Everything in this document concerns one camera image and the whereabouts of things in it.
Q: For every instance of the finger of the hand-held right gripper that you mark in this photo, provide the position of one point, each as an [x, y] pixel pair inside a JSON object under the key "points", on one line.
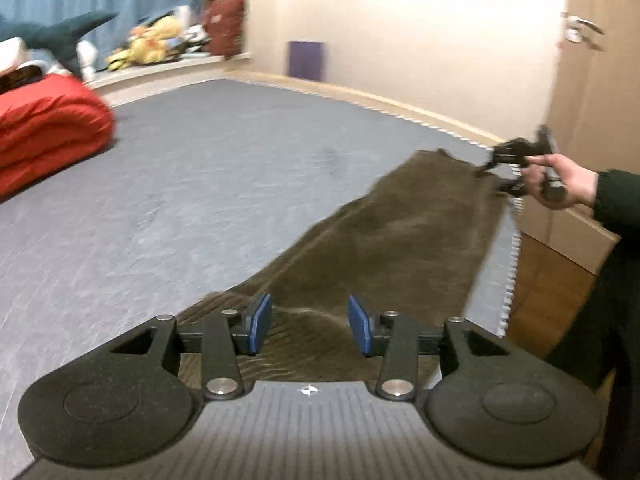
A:
{"points": [[514, 188], [510, 151]]}

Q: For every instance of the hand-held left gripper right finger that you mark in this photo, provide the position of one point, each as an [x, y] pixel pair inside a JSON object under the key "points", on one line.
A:
{"points": [[361, 325]]}

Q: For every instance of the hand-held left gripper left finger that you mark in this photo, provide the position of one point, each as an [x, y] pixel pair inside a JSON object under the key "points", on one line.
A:
{"points": [[259, 322]]}

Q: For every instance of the brown towel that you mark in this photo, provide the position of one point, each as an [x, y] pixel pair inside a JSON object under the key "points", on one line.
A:
{"points": [[400, 240]]}

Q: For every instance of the person's right forearm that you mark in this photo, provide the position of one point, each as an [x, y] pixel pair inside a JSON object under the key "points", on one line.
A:
{"points": [[617, 195]]}

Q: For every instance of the person's right hand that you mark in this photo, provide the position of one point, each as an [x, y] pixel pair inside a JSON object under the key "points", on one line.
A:
{"points": [[577, 185]]}

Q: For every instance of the wooden door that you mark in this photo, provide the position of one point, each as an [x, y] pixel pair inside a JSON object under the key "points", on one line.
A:
{"points": [[600, 90]]}

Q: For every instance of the person's dark clothed body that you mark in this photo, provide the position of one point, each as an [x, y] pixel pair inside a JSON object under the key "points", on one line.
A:
{"points": [[615, 335]]}

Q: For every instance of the purple box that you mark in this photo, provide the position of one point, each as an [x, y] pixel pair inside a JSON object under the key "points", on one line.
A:
{"points": [[306, 60]]}

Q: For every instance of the white window sill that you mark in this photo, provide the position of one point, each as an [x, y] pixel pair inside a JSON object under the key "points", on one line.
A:
{"points": [[150, 72]]}

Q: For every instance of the red folded quilt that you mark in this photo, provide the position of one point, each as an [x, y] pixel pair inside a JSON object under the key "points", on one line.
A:
{"points": [[45, 135]]}

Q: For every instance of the yellow plush doll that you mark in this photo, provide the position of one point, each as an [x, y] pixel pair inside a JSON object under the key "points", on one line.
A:
{"points": [[135, 52]]}

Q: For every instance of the red cushion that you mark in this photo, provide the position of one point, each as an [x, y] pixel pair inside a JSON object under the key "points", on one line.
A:
{"points": [[225, 25]]}

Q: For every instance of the yellow round-headed plush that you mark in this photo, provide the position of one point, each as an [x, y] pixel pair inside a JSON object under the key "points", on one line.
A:
{"points": [[165, 27]]}

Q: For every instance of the blue shark plush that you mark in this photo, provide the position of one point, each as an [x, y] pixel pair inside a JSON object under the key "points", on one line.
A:
{"points": [[50, 35]]}

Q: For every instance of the white pillow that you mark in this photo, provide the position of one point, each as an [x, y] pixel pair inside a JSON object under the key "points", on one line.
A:
{"points": [[12, 55]]}

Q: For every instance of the wooden bed frame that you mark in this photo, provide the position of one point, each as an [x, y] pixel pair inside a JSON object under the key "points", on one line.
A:
{"points": [[375, 100]]}

